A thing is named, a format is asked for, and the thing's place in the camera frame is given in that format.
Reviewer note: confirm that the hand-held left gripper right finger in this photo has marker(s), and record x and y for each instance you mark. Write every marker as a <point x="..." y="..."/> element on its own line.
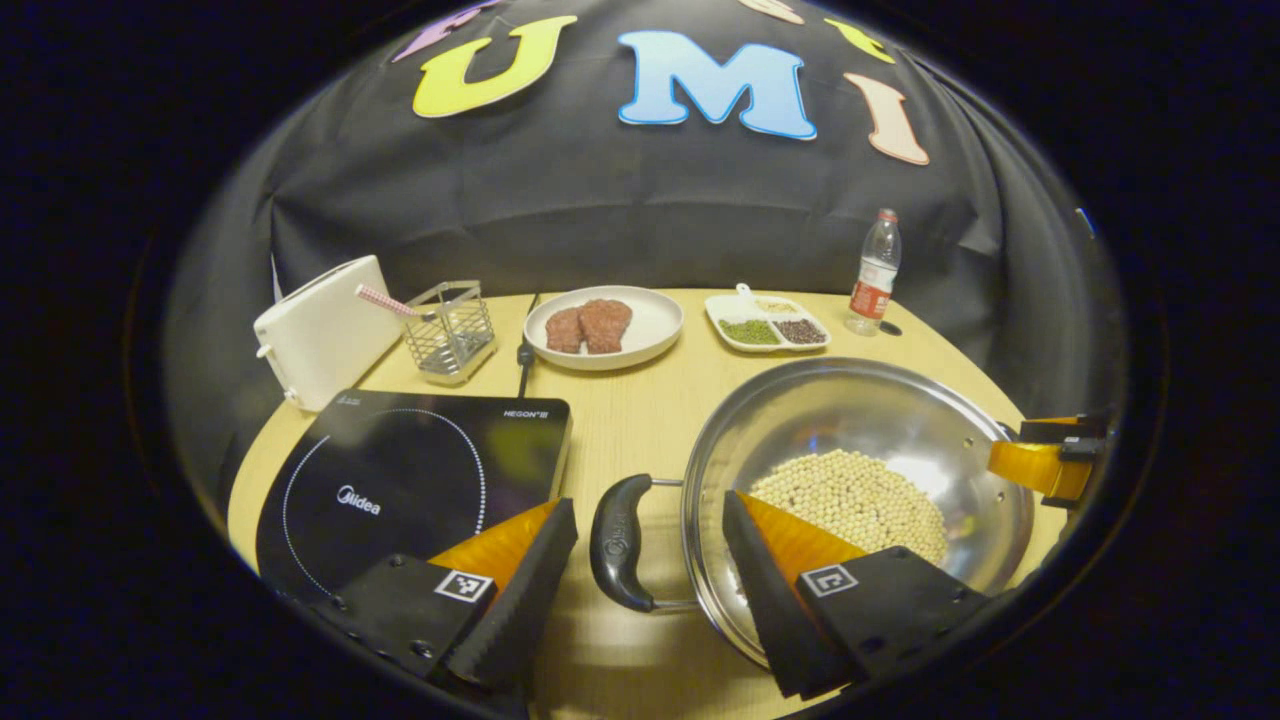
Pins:
<point x="765" y="610"/>

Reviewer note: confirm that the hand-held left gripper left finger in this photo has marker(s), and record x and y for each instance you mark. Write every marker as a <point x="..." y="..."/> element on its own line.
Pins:
<point x="520" y="610"/>

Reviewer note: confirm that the white toaster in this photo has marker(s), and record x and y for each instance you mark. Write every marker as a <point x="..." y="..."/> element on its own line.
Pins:
<point x="325" y="335"/>

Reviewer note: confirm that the heap of soybeans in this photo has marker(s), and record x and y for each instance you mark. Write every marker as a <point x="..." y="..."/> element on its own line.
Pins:
<point x="860" y="495"/>

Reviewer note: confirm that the black induction cooktop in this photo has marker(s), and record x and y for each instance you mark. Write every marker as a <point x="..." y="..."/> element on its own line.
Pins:
<point x="400" y="480"/>

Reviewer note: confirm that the small brown meat piece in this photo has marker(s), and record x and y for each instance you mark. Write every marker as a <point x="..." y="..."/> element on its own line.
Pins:
<point x="563" y="330"/>

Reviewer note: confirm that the clear bottle with red label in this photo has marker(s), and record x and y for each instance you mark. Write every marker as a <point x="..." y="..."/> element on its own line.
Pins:
<point x="873" y="285"/>

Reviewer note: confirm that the black backdrop cloth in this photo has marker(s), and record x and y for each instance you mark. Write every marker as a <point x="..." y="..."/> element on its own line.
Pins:
<point x="600" y="200"/>

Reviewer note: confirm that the large brown meat piece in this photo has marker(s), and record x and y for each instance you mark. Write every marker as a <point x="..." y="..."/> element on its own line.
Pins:
<point x="605" y="325"/>

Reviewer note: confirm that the round white plate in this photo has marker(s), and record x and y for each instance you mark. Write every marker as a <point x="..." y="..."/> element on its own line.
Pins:
<point x="655" y="325"/>

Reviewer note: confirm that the red checked straw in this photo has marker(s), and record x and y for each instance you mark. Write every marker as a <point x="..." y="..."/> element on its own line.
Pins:
<point x="385" y="300"/>

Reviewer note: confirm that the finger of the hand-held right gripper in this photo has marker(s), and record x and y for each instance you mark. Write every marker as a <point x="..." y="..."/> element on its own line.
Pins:
<point x="1065" y="428"/>
<point x="1035" y="465"/>

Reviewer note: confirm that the white divided bean dish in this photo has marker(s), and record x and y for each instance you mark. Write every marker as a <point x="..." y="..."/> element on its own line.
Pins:
<point x="765" y="320"/>

